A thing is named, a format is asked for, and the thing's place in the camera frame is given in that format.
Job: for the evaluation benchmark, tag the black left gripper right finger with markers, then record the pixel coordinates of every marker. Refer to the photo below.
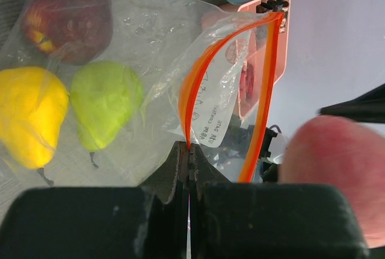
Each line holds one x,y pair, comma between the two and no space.
268,220

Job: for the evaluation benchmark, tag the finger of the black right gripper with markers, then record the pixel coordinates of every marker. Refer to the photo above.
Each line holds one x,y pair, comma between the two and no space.
367,108

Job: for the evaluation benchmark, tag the dark red toy fruit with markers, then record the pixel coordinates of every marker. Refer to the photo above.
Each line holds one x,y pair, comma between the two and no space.
76,30

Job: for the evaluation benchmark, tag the green toy apple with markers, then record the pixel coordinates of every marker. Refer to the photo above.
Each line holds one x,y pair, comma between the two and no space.
104,96

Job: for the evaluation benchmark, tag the yellow toy pear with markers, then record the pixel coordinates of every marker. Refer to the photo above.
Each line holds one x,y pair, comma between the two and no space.
34,104

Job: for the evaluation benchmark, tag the pink toy peach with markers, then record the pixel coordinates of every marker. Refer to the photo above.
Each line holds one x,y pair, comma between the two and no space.
347,155

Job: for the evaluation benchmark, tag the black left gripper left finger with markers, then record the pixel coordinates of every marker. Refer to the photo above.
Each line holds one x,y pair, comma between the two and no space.
147,221

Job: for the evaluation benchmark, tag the clear orange zip bag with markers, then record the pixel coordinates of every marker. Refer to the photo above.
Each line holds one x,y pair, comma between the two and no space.
208,77

